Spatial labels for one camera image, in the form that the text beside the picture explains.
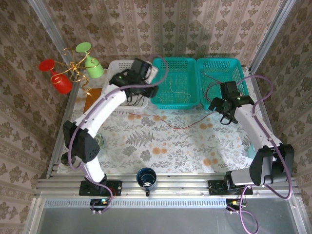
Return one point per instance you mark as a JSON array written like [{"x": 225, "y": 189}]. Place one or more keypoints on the grey metal panel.
[{"x": 158, "y": 221}]

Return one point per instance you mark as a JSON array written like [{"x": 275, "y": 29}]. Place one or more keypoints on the green plastic wine glass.
[{"x": 93, "y": 69}]

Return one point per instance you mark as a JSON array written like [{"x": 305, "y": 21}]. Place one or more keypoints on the dark blue mug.
[{"x": 146, "y": 178}]

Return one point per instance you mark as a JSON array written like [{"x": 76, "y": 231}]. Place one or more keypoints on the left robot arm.
[{"x": 102, "y": 107}]

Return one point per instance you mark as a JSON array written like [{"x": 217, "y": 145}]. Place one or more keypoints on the red plastic wine glass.
[{"x": 62, "y": 84}]

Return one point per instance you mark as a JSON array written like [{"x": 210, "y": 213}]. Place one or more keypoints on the small black circuit board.
[
  {"x": 231, "y": 202},
  {"x": 97, "y": 202}
]

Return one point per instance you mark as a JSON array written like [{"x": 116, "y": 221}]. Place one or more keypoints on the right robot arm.
[{"x": 256, "y": 131}]

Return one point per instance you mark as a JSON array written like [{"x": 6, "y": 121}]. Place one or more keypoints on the aluminium side rail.
[
  {"x": 67, "y": 109},
  {"x": 264, "y": 102}
]

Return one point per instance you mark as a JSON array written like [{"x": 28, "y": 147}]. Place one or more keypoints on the aluminium frame rail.
[{"x": 182, "y": 185}]

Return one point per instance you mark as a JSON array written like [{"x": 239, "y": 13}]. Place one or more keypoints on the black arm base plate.
[
  {"x": 114, "y": 187},
  {"x": 215, "y": 187}
]

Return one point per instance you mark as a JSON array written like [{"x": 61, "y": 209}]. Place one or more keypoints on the small dark cup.
[{"x": 67, "y": 159}]

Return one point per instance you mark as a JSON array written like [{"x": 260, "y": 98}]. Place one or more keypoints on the pale teal cup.
[{"x": 251, "y": 150}]

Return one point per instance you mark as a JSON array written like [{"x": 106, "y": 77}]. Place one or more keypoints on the white plastic basket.
[{"x": 114, "y": 68}]

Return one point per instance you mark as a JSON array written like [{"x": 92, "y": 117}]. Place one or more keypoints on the aluminium frame post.
[
  {"x": 48, "y": 26},
  {"x": 270, "y": 31}
]

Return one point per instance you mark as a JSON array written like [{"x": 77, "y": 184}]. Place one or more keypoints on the orange wooden board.
[{"x": 93, "y": 93}]

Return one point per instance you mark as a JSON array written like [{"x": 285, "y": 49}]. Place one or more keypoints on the floral tablecloth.
[{"x": 170, "y": 165}]

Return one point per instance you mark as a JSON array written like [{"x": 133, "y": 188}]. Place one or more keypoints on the teal plastic basket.
[
  {"x": 175, "y": 105},
  {"x": 219, "y": 65}
]

